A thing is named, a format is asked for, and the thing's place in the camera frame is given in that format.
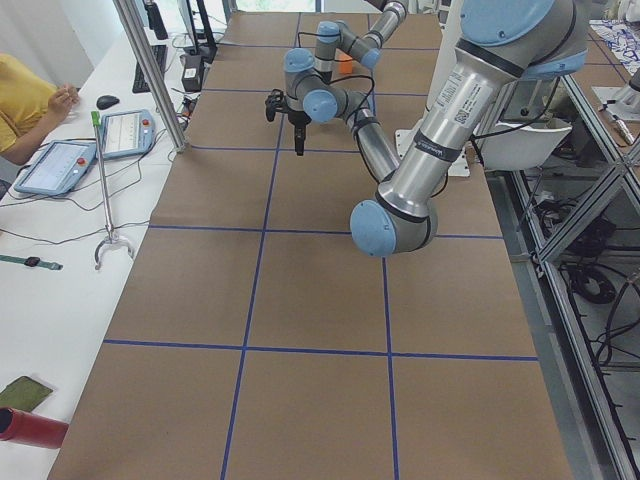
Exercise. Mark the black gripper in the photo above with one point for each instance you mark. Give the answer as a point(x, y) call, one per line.
point(298, 119)

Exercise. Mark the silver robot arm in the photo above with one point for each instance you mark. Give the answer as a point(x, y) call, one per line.
point(500, 42)
point(360, 35)

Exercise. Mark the orange foam block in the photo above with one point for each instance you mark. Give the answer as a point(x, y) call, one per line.
point(345, 65)

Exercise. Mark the black monitor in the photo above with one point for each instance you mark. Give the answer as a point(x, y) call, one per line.
point(198, 30)

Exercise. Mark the far teach pendant tablet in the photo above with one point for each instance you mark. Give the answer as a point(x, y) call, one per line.
point(126, 134)

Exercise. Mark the teach pendant tablet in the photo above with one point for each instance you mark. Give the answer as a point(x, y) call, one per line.
point(58, 168)
point(126, 134)

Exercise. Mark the black computer mouse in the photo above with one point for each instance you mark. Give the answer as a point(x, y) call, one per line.
point(104, 102)

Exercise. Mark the white chair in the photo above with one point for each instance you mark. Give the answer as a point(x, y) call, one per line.
point(525, 148)

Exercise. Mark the near teach pendant tablet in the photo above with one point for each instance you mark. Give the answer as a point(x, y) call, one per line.
point(58, 168)

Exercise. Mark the person in yellow shirt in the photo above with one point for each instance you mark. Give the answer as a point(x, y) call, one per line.
point(31, 108)

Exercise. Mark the green bean bag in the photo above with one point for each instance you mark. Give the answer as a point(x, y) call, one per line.
point(24, 393)

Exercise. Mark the red bottle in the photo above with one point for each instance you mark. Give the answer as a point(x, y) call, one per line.
point(30, 429)

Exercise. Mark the green handled reacher grabber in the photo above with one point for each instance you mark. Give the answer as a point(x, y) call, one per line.
point(112, 239)

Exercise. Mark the aluminium frame post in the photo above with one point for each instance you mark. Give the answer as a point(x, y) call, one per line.
point(133, 27)

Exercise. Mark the green strap smartwatch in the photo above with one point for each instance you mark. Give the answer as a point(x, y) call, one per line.
point(31, 262)

